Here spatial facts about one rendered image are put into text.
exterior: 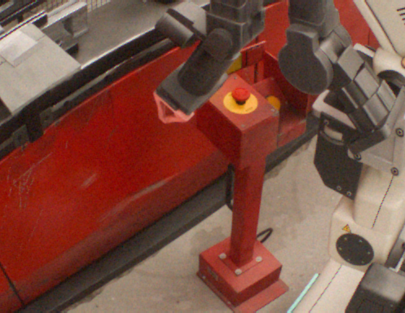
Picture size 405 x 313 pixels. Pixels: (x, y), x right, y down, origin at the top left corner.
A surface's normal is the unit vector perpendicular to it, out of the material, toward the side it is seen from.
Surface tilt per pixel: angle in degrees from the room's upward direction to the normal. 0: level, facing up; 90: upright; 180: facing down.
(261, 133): 90
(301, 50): 90
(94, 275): 0
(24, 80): 0
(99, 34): 0
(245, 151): 90
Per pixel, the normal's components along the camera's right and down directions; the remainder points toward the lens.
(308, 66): -0.56, 0.62
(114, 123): 0.67, 0.55
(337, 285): 0.00, -0.67
